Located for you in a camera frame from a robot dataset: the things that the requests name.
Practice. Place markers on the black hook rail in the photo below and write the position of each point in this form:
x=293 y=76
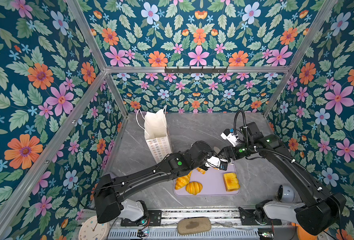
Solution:
x=195 y=70

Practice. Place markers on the small ridged shell bread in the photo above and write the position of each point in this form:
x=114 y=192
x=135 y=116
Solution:
x=194 y=188

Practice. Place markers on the oblong braided bread roll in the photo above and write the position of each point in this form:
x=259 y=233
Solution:
x=201 y=171

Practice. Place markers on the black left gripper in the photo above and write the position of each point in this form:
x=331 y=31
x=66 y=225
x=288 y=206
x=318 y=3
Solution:
x=208 y=165

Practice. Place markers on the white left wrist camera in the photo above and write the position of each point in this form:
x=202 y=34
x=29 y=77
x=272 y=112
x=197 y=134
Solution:
x=214 y=162

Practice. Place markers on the lilac silicone mat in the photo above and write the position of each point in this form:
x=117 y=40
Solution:
x=212 y=181

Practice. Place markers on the brown stone-like sponge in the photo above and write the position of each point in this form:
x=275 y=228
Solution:
x=194 y=226

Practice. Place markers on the white patterned paper bag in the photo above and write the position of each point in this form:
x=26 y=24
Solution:
x=156 y=133

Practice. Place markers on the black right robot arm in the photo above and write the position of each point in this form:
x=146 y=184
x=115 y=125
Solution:
x=319 y=208

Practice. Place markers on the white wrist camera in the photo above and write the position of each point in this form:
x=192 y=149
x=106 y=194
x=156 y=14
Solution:
x=228 y=134
x=214 y=162

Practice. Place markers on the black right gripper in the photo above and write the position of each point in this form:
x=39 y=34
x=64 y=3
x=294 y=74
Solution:
x=229 y=149

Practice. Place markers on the white round clock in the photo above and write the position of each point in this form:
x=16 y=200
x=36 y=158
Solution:
x=92 y=230

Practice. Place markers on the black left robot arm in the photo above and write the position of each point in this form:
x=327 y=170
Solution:
x=111 y=196

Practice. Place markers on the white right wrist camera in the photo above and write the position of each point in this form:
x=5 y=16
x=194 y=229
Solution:
x=228 y=134

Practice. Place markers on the square toast slice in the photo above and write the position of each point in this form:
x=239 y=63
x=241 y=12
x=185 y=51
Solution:
x=231 y=182

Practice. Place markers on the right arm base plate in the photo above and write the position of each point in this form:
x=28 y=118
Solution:
x=249 y=216

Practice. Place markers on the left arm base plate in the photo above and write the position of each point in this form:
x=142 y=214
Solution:
x=152 y=219

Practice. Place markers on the golden croissant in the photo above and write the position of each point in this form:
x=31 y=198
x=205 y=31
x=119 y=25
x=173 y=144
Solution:
x=182 y=181

